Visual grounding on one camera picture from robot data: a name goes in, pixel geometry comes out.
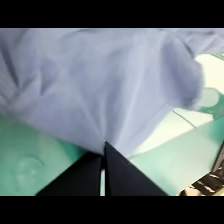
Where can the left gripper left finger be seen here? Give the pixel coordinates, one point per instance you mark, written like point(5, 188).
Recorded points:
point(80, 180)

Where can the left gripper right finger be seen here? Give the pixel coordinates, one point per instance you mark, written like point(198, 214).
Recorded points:
point(125, 178)

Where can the light blue shirt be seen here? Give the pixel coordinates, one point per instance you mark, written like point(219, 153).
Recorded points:
point(100, 83)

